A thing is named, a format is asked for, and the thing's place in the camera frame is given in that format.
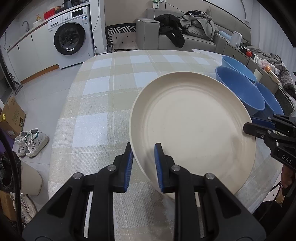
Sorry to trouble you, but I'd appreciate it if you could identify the cream chair seat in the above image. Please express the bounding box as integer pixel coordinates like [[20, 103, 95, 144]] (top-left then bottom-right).
[[21, 161, 43, 196]]

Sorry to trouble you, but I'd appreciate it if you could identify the red box on counter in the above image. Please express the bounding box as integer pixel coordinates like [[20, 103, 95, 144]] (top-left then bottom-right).
[[44, 9, 56, 20]]

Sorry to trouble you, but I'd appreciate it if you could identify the white washing machine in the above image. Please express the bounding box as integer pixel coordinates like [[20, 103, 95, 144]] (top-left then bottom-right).
[[48, 6, 94, 69]]

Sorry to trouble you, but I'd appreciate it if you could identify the white kitchen cabinet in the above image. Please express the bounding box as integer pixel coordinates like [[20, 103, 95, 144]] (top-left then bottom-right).
[[1, 21, 58, 82]]

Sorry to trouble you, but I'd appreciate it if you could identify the plastic bottle on floor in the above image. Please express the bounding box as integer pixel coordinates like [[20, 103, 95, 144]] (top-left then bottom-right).
[[93, 46, 98, 55]]

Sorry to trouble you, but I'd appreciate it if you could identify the grey sofa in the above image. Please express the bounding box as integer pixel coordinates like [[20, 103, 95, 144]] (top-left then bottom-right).
[[135, 4, 251, 53]]

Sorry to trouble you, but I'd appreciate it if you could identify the kitchen faucet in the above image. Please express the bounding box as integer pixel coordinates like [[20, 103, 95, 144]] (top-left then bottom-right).
[[22, 21, 30, 32]]

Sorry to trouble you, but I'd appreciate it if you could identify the grey jacket pile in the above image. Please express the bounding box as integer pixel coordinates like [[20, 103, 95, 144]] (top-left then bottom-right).
[[179, 10, 218, 41]]

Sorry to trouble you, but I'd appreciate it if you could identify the white marble coffee table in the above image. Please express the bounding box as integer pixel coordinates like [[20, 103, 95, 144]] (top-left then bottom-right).
[[192, 49, 221, 56]]

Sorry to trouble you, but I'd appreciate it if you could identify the white sneaker pair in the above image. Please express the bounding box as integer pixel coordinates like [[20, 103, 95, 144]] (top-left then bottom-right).
[[15, 128, 49, 158]]

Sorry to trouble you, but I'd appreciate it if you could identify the cardboard box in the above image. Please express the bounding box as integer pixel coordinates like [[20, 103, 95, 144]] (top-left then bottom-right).
[[0, 96, 26, 138]]

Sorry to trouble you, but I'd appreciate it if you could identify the large cream plate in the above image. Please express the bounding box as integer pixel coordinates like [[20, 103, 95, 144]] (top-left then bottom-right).
[[129, 72, 256, 193]]

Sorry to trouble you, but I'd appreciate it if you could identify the plaid tablecloth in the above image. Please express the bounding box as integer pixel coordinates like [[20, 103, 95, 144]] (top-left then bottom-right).
[[48, 49, 282, 241]]

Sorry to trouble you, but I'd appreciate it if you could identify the grey side cabinet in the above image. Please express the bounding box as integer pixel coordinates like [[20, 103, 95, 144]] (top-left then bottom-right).
[[223, 42, 295, 117]]

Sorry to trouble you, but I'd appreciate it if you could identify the black jacket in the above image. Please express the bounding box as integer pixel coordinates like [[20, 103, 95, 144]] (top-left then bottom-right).
[[154, 14, 185, 48]]

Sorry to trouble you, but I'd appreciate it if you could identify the blue bowl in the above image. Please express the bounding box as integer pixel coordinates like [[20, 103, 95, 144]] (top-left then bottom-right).
[[222, 55, 257, 83], [253, 82, 284, 119], [215, 66, 265, 116]]

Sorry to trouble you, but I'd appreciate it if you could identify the person's right hand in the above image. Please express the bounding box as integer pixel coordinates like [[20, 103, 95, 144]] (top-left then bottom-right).
[[281, 165, 295, 196]]

